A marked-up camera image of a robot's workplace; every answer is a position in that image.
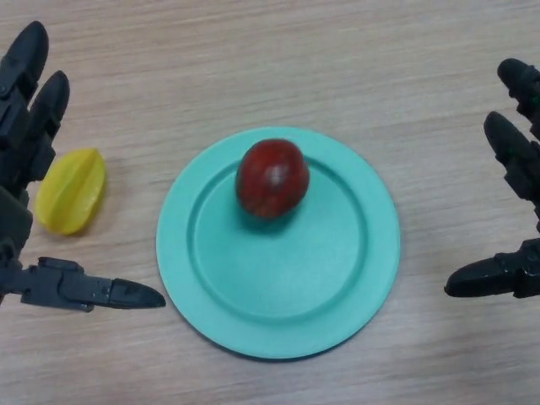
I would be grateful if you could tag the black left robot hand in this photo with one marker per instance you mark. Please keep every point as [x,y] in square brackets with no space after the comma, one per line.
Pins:
[21,126]

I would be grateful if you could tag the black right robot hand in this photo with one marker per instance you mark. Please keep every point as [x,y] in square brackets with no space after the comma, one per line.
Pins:
[514,160]

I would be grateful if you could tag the red apple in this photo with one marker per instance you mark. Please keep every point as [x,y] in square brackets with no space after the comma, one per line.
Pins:
[272,181]

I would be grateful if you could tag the green round plate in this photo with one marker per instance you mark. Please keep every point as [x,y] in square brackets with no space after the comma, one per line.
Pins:
[278,274]

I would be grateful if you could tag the yellow starfruit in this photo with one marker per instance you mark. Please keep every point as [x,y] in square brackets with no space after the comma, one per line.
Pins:
[71,194]

